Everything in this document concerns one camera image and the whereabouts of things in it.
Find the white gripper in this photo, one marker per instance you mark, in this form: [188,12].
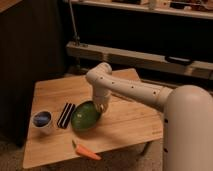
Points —
[101,97]

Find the green ceramic bowl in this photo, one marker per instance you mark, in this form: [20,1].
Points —
[85,116]

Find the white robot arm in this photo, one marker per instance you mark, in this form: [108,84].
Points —
[188,116]

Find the wooden folding table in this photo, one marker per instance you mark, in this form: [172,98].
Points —
[124,124]

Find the black and white striped block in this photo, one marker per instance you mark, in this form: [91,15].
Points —
[65,115]

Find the orange toy carrot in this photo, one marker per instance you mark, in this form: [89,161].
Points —
[83,151]

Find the metal stand pole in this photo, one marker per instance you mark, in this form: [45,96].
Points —
[76,36]

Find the white cup with blue inside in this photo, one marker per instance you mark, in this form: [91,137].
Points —
[42,121]

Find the dark cabinet on left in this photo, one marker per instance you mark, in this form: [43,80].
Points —
[31,49]

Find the long white lower shelf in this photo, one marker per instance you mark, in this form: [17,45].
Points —
[138,59]

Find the upper white shelf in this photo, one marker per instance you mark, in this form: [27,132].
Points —
[150,6]

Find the black handle on shelf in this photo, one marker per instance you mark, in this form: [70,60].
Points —
[179,61]

